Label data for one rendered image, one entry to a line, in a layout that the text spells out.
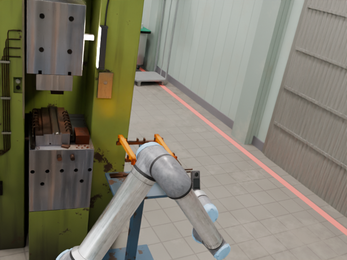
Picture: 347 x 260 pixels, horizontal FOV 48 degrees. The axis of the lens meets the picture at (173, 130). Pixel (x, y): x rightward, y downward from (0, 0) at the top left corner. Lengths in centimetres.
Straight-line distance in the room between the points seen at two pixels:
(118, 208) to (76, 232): 123
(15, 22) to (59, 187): 102
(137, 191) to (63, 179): 104
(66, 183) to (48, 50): 85
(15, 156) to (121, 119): 71
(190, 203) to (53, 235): 142
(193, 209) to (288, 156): 315
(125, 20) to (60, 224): 139
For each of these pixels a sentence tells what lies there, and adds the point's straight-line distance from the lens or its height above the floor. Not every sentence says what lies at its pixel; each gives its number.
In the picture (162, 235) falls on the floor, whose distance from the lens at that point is 330.
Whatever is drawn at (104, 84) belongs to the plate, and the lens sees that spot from 251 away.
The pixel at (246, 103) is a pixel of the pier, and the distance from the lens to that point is 506.
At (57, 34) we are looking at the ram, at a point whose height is 159.
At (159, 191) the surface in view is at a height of 73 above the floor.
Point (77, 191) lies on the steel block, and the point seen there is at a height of 60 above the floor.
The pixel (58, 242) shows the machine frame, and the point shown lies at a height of 20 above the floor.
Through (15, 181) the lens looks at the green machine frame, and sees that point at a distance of 280.
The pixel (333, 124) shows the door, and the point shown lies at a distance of 424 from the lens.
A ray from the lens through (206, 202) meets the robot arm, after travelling 195.
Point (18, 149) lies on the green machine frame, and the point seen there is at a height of 81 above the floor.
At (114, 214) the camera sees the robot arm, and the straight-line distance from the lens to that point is 164.
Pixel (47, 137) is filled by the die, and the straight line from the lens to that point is 248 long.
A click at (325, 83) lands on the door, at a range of 430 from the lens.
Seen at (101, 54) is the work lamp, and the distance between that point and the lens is 243.
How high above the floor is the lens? 209
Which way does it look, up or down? 24 degrees down
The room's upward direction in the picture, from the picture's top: 10 degrees clockwise
